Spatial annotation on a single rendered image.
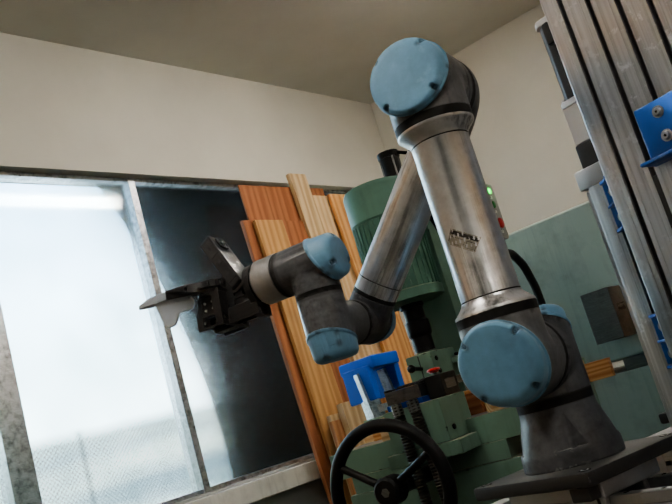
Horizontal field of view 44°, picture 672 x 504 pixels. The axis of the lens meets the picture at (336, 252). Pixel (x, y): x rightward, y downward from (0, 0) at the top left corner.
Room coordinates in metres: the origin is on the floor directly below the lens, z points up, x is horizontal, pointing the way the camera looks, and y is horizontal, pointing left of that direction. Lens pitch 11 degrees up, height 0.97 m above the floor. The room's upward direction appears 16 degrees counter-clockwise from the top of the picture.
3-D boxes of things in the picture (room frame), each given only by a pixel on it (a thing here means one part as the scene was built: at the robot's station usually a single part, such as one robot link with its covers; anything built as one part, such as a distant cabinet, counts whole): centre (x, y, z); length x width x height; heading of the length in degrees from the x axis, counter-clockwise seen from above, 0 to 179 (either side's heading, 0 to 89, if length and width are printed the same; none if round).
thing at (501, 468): (2.15, -0.20, 0.76); 0.57 x 0.45 x 0.09; 150
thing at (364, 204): (2.05, -0.14, 1.35); 0.18 x 0.18 x 0.31
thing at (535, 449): (1.28, -0.25, 0.87); 0.15 x 0.15 x 0.10
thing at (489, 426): (1.93, -0.13, 0.87); 0.61 x 0.30 x 0.06; 60
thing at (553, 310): (1.28, -0.25, 0.98); 0.13 x 0.12 x 0.14; 153
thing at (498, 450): (1.99, -0.11, 0.82); 0.40 x 0.21 x 0.04; 60
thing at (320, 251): (1.28, 0.04, 1.21); 0.11 x 0.08 x 0.09; 63
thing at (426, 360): (2.06, -0.15, 1.03); 0.14 x 0.07 x 0.09; 150
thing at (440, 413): (1.85, -0.09, 0.91); 0.15 x 0.14 x 0.09; 60
